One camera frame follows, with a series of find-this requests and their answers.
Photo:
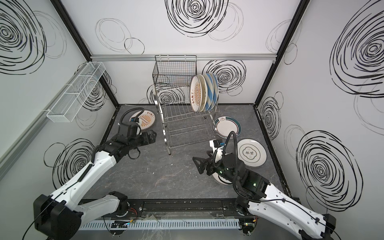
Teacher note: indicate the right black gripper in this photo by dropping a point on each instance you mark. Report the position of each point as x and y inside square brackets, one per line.
[205, 164]

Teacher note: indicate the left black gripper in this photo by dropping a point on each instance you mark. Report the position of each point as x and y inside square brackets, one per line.
[149, 137]

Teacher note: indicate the white plate red characters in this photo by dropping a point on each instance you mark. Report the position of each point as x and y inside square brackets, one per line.
[221, 181]

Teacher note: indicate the orange sunburst plate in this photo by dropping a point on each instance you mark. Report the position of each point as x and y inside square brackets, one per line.
[195, 93]
[146, 120]

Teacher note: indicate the cream floral plate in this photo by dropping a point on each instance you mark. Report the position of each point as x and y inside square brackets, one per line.
[204, 92]

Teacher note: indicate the blue striped plate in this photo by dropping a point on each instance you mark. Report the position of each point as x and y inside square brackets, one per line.
[216, 89]
[210, 83]

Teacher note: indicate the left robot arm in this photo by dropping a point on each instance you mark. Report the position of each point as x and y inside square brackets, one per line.
[60, 215]

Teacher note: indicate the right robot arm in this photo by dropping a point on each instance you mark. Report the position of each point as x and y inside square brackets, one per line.
[257, 196]

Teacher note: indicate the steel two-tier dish rack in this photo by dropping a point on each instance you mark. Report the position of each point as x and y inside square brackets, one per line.
[181, 125]

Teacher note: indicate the white plate green emblem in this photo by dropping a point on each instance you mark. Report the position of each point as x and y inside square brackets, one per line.
[252, 153]

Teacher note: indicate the green rimmed white plate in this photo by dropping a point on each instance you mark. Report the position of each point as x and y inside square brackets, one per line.
[224, 125]

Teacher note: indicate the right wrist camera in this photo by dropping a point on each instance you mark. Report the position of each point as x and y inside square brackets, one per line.
[217, 146]

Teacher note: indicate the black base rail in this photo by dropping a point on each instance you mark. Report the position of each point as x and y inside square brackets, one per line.
[184, 208]

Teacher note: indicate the white slotted cable duct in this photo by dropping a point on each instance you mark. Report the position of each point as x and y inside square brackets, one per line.
[194, 224]

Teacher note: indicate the dark wire mesh basket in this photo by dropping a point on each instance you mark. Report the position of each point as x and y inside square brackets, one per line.
[174, 70]

